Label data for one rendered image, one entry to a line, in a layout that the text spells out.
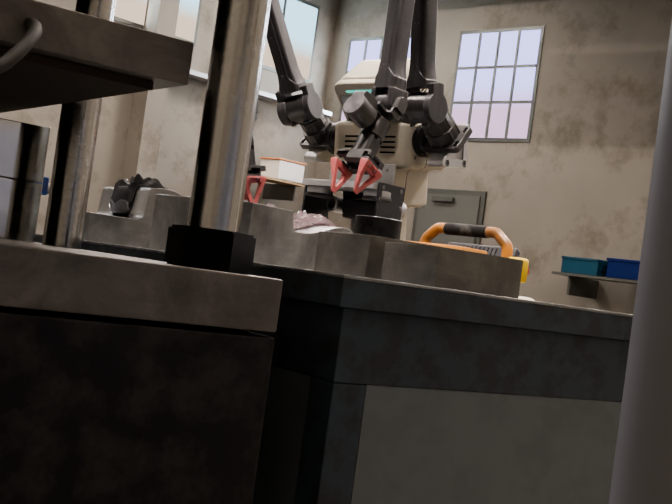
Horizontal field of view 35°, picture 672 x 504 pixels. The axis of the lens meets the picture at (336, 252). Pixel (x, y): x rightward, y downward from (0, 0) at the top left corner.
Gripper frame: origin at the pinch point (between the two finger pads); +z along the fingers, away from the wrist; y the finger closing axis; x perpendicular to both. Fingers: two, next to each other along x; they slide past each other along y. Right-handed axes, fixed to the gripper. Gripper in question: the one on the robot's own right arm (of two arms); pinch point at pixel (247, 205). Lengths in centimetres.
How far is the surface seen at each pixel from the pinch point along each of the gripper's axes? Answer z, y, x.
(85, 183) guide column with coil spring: 9, 82, -77
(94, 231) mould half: 8, 16, -48
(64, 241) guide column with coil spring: 17, 81, -81
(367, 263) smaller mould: 22, 90, -34
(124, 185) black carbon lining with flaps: -4.6, -0.4, -32.4
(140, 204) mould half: 1.9, 14.6, -36.0
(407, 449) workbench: 48, 120, -54
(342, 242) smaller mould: 18, 84, -34
